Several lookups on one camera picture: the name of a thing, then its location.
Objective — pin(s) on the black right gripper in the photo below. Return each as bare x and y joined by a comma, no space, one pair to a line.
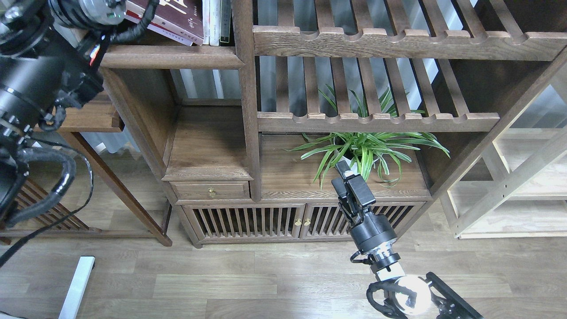
369,231

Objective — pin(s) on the maroon book with white characters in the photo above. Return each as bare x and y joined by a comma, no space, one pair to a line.
182,17

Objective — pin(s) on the red cover book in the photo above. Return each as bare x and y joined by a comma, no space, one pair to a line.
133,17

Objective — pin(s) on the white paperback book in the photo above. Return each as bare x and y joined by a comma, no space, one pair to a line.
169,34

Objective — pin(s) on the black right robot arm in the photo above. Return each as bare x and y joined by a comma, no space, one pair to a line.
394,294

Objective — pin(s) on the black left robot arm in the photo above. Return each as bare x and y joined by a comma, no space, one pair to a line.
51,51

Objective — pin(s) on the light wooden shelf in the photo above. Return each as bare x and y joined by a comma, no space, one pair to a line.
526,196

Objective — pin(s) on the white plant pot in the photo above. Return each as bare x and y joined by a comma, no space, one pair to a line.
347,156

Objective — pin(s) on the green spider plant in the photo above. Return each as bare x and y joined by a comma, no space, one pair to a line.
379,151

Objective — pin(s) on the right slatted cabinet door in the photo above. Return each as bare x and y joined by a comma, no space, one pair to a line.
327,222

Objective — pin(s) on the slatted cabinet door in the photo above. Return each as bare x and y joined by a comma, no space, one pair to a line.
232,224
327,222

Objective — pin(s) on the left slatted cabinet door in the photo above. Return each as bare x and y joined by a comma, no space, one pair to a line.
232,224

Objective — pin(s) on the dark wooden bookshelf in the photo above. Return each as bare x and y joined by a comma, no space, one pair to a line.
461,70

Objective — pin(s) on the dark upright book right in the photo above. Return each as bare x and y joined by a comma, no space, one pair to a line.
226,32

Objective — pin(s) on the white upright book middle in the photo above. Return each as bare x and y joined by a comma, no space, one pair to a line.
215,22

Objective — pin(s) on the white upright book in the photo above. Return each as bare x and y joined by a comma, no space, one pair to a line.
206,21
215,22

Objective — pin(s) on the white upright book left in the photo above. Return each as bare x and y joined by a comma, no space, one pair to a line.
206,21

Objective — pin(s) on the dark slatted wooden rack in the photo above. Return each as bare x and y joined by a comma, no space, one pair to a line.
30,194

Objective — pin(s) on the white base post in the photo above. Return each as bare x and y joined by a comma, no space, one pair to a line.
77,288

